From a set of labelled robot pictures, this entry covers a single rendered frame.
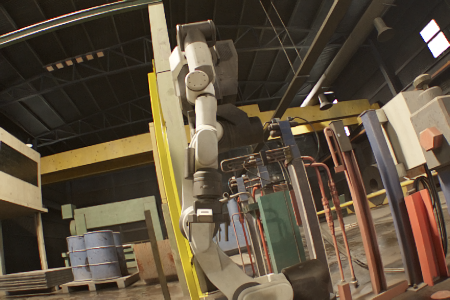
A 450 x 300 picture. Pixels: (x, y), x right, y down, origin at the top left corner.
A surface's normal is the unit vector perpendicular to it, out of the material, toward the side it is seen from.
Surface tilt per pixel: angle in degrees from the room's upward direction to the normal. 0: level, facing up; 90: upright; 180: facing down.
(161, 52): 90
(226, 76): 90
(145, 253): 90
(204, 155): 90
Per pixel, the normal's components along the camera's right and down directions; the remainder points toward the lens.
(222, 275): 0.05, -0.29
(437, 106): -0.97, 0.19
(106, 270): 0.45, -0.35
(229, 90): 0.14, 0.13
